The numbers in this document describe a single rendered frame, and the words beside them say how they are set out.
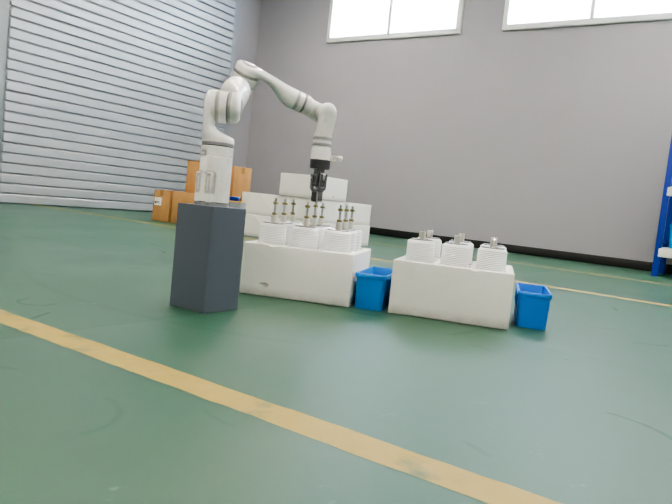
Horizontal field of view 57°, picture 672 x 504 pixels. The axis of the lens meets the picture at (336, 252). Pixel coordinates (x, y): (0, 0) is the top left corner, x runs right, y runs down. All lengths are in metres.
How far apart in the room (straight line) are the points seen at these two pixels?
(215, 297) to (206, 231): 0.19
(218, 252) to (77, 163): 5.62
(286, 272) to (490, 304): 0.69
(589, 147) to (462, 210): 1.52
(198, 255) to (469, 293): 0.87
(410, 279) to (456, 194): 5.37
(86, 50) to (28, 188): 1.62
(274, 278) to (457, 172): 5.44
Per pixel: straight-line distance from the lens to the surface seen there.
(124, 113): 7.67
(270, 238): 2.16
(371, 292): 2.08
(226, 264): 1.80
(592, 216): 6.93
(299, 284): 2.11
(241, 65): 2.21
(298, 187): 4.84
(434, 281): 2.04
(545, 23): 7.39
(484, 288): 2.03
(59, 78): 7.23
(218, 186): 1.79
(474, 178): 7.32
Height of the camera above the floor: 0.35
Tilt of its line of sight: 5 degrees down
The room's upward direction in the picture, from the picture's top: 6 degrees clockwise
